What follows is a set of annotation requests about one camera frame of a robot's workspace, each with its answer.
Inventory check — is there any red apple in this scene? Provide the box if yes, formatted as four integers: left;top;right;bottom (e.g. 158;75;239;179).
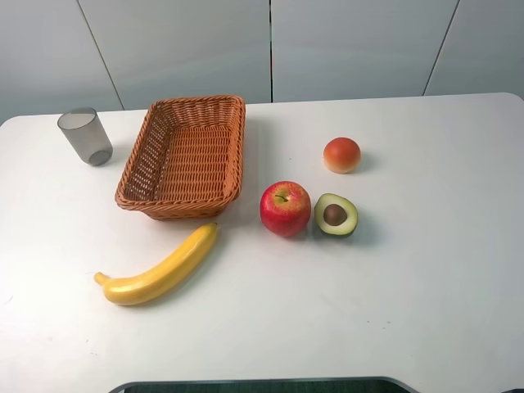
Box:
260;181;311;237

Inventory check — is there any brown wicker basket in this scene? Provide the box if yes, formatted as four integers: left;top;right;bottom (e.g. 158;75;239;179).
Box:
115;95;246;221

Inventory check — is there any grey translucent plastic cup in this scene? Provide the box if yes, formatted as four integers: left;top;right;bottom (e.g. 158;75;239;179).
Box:
57;107;113;166

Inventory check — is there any yellow banana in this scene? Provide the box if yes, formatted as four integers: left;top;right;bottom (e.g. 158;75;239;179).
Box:
93;223;218;306

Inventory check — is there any halved avocado with pit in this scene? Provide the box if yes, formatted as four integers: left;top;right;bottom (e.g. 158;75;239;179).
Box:
314;193;359;237

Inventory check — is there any orange-red tomato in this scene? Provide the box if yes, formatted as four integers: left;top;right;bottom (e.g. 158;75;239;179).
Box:
323;137;361;174

